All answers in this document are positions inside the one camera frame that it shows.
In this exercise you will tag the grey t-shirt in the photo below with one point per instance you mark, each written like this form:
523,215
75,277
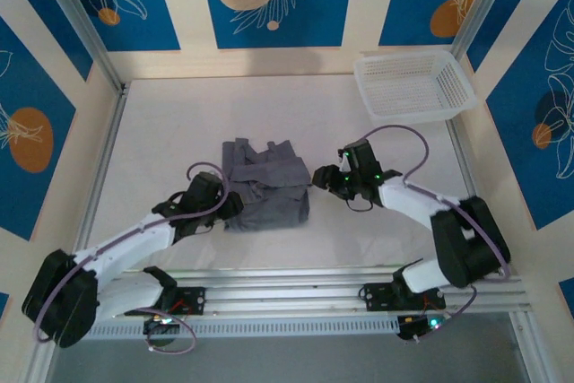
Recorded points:
269,203

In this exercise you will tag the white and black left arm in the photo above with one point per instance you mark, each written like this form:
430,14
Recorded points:
134,239

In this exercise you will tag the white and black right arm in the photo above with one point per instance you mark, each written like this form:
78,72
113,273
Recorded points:
403,197

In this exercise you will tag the white perforated plastic basket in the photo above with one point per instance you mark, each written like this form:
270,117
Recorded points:
403,87

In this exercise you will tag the black controller board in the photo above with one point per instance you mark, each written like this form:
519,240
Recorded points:
157,325
412,327

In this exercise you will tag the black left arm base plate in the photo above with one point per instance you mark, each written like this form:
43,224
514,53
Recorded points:
193,300

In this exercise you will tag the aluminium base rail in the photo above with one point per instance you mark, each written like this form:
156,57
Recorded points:
287,298

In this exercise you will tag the aluminium side rail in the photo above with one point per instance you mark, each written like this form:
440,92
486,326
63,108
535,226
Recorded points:
466,163
101,167

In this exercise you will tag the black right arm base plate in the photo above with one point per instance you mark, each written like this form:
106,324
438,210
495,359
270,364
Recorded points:
379,297

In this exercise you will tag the aluminium frame post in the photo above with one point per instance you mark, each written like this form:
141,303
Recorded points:
482,6
80,15

